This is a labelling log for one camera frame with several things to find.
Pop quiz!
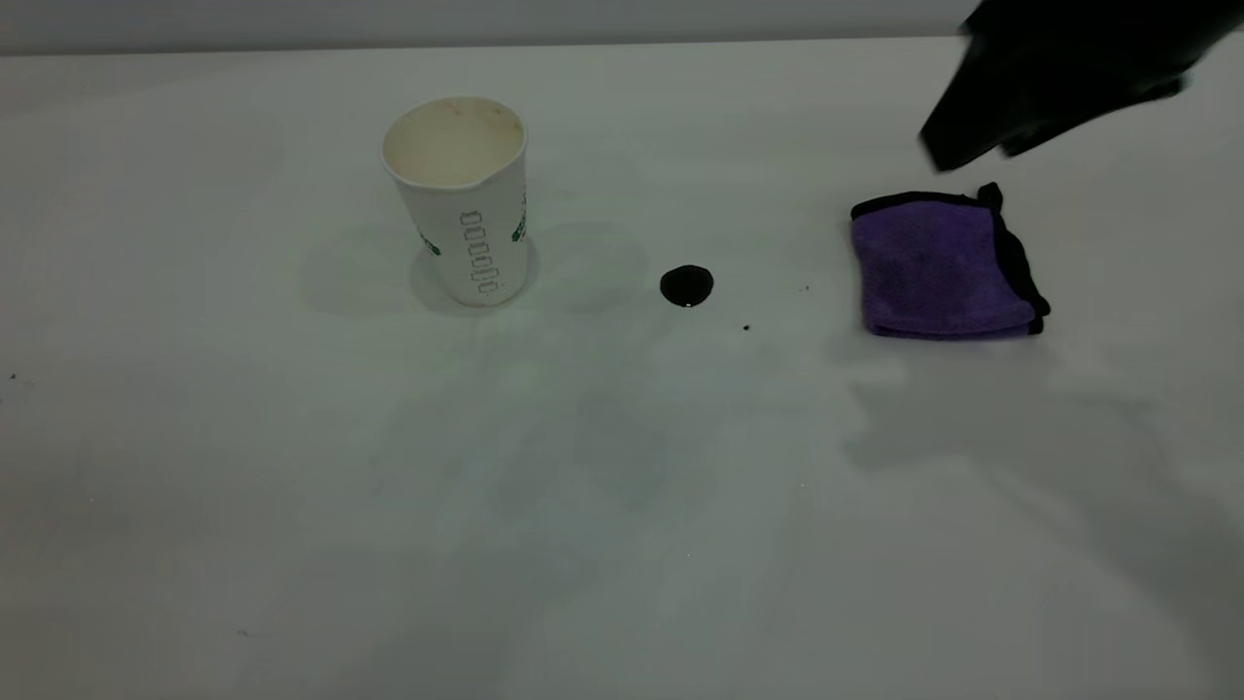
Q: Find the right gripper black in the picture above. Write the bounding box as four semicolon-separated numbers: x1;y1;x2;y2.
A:
918;0;1244;172

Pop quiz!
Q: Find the purple cloth black trim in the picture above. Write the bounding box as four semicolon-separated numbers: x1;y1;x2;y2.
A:
850;182;1052;341

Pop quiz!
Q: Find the white paper cup green print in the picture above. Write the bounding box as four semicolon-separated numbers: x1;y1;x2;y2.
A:
380;95;531;309

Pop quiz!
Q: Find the small black lump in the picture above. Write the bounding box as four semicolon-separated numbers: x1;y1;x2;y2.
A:
659;264;715;309

